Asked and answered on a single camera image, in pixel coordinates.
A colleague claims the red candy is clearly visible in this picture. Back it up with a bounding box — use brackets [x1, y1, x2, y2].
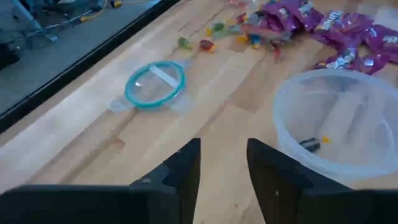
[235, 12, 249, 25]
[198, 39, 217, 53]

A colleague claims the clear plastic tub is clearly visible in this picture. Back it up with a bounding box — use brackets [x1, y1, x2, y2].
[272, 68, 398, 185]

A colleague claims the black box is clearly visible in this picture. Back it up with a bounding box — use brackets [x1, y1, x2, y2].
[0, 43, 20, 70]

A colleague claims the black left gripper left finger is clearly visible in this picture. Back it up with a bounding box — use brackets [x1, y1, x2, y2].
[129, 138, 202, 224]

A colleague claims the grey metal table leg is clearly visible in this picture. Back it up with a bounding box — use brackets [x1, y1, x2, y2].
[11, 0, 59, 43]

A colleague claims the short red candy stick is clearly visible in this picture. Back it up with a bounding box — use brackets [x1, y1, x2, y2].
[271, 45, 285, 63]

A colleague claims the black metal table frame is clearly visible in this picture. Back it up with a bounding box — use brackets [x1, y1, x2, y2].
[0, 0, 181, 134]

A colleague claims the cable with yellow plugs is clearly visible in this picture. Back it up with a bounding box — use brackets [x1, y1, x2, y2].
[79, 0, 124, 23]

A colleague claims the teal-rimmed clear lid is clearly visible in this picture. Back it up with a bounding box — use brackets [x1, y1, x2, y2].
[107, 60, 193, 114]

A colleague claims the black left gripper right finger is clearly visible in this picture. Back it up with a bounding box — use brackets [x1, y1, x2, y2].
[247, 138, 354, 224]

